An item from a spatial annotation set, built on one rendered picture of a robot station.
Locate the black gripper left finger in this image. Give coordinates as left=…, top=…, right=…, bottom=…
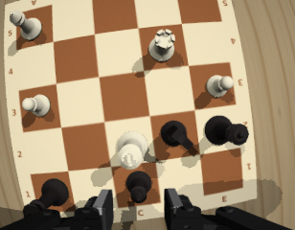
left=0, top=190, right=114, bottom=230

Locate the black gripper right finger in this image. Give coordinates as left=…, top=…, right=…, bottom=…
left=164, top=188, right=292, bottom=230

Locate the brown and cream chessboard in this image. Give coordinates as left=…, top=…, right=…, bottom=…
left=4, top=0, right=257, bottom=223

